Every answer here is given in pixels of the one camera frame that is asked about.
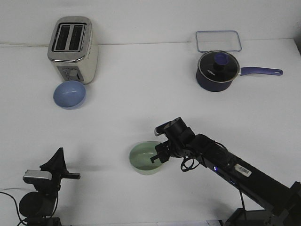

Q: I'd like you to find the green bowl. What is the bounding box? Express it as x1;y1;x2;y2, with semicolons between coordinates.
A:
128;141;162;176

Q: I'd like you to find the white toaster power cord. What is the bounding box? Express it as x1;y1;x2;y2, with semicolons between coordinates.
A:
0;41;50;48

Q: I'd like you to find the dark blue saucepan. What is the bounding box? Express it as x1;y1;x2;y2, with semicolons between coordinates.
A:
196;50;284;92

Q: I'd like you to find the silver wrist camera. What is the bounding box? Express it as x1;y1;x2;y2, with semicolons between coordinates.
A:
154;120;174;137
23;169;52;181

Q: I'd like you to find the blue bowl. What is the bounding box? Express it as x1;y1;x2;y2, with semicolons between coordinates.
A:
53;81;87;110

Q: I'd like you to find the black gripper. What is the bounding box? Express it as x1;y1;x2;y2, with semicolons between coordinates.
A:
40;147;80;186
150;117;195;163

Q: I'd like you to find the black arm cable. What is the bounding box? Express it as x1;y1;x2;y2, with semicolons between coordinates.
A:
0;191;27;226

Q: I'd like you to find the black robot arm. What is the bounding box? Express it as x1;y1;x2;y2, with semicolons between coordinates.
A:
150;117;301;226
19;147;80;226

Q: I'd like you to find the silver two-slot toaster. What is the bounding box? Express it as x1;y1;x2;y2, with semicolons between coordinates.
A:
48;16;98;84

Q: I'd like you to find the glass pot lid blue knob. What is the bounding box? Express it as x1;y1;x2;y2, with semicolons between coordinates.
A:
198;50;240;83

